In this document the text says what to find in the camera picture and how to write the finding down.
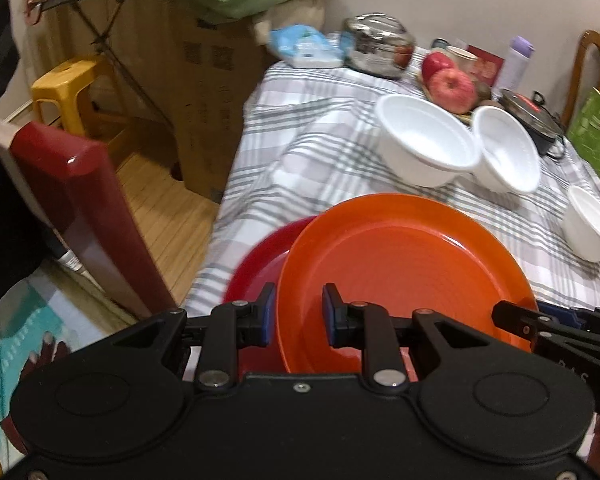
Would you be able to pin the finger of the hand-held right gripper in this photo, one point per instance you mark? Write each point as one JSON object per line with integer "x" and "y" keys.
{"x": 570, "y": 317}
{"x": 520, "y": 317}

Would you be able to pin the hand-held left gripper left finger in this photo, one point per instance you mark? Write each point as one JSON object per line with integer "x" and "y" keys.
{"x": 266, "y": 320}

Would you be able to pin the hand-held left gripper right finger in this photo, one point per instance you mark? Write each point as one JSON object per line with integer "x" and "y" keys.
{"x": 329, "y": 320}

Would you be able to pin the pink plastic plate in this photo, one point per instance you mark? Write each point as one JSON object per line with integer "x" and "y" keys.
{"x": 250, "y": 275}

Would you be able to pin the white plastic bowl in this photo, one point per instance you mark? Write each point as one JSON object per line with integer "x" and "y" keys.
{"x": 505, "y": 150}
{"x": 590, "y": 225}
{"x": 425, "y": 145}

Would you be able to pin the orange plastic plate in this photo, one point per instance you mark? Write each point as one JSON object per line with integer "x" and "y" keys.
{"x": 405, "y": 260}

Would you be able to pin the grey plaid tablecloth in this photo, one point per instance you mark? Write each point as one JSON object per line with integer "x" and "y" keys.
{"x": 330, "y": 160}

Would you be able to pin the green leaf-print paper bag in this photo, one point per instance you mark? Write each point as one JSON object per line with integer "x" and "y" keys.
{"x": 595, "y": 135}

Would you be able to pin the black electric pan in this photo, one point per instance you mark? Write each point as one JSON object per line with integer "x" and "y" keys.
{"x": 540, "y": 125}

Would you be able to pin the brown cardboard box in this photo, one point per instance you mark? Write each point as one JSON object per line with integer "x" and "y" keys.
{"x": 205, "y": 110}

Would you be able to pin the red glossy chair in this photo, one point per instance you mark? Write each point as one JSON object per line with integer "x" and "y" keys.
{"x": 80, "y": 185}

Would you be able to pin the red apple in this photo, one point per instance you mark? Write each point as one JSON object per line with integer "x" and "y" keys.
{"x": 452, "y": 90}
{"x": 435, "y": 64}

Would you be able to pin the wooden chair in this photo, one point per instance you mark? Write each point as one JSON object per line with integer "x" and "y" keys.
{"x": 577, "y": 75}

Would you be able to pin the white bottle purple cap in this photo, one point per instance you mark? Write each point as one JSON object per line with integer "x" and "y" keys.
{"x": 512, "y": 67}

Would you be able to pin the red card box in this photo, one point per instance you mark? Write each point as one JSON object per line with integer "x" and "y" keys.
{"x": 490, "y": 67}

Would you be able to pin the teal printed floor mat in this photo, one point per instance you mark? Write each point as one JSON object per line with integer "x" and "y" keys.
{"x": 10, "y": 350}

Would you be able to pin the white paper cup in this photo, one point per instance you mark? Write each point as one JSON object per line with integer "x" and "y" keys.
{"x": 462, "y": 60}

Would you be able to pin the shiny steel pot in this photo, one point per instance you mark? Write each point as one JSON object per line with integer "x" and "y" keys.
{"x": 375, "y": 50}

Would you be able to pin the blue tissue pack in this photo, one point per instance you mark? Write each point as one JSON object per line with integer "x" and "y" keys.
{"x": 300, "y": 45}

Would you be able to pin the dark clothing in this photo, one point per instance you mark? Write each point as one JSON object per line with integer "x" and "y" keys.
{"x": 0, "y": 210}

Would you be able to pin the beige folded blanket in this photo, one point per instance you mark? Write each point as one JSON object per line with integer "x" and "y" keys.
{"x": 290, "y": 17}

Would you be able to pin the yellow plastic stool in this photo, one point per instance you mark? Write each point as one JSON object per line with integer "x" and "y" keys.
{"x": 60, "y": 90}

